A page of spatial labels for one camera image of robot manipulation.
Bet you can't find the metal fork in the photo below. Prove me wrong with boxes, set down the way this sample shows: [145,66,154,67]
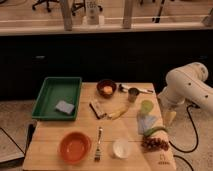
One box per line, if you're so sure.
[94,127,103,162]

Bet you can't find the yellow banana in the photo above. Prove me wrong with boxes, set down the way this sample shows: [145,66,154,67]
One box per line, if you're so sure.
[107,105,129,120]

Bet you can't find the brown chocolate bar box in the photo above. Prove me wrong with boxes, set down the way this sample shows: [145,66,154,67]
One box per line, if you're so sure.
[89,99,106,119]

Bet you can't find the green plastic tray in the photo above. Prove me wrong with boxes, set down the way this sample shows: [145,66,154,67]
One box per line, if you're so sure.
[32,77,82,121]

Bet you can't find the blue sponge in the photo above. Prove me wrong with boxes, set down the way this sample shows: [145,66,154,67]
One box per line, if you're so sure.
[55,101,75,114]

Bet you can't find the black and white utensil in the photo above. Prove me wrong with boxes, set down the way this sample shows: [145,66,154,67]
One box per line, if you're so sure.
[118,84,154,94]

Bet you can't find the black office chair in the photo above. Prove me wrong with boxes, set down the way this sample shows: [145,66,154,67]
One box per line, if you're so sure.
[32,0,59,13]

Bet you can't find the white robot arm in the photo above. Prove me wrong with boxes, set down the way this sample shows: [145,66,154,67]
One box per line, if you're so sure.
[158,62,213,126]

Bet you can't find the white cup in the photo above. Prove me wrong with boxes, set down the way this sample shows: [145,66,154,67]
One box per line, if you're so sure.
[112,138,131,159]

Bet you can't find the red bowl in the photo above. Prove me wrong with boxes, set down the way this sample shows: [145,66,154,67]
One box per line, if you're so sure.
[58,132,91,165]

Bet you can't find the bunch of dark grapes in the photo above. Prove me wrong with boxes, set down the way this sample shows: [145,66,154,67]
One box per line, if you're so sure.
[142,137,169,152]

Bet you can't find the light green cup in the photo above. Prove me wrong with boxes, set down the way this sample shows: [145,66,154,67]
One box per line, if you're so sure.
[141,100,154,115]

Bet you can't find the metal measuring cup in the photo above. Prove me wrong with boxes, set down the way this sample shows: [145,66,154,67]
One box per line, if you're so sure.
[128,88,139,103]

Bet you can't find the orange item in bowl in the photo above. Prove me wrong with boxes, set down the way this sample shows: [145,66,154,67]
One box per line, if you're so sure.
[103,86,113,94]

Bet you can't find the green pepper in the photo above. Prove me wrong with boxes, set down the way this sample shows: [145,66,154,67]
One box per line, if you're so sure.
[143,126,168,137]

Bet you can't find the black cable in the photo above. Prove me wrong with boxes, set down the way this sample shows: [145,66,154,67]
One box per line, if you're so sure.
[168,103,200,171]

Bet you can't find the dark brown bowl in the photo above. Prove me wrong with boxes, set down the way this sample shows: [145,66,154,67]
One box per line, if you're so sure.
[96,79,117,98]

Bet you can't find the light blue cloth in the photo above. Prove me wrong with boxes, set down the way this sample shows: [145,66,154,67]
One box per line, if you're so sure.
[137,112,157,134]

